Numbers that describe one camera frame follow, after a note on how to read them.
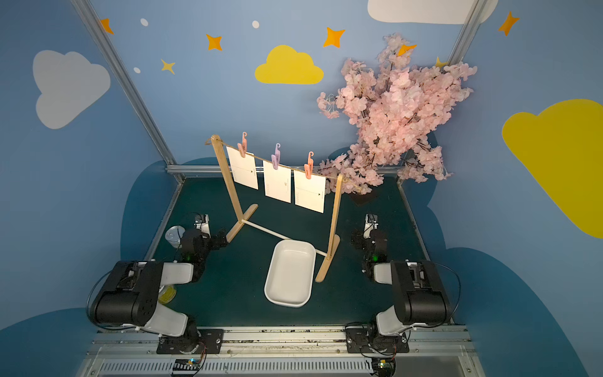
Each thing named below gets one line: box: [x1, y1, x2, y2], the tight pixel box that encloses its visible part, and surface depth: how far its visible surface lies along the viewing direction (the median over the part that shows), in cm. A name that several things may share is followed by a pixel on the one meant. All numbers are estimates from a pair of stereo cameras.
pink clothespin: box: [237, 131, 248, 158], surface depth 69 cm
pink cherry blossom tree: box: [316, 33, 477, 194], surface depth 78 cm
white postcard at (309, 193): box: [293, 169, 326, 214], surface depth 69 cm
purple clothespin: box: [270, 142, 282, 170], surface depth 66 cm
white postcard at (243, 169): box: [226, 146, 259, 191], surface depth 73 cm
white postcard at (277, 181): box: [263, 160, 292, 204], surface depth 72 cm
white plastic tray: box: [263, 238, 317, 308], surface depth 90 cm
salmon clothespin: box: [304, 150, 315, 180], surface depth 64 cm
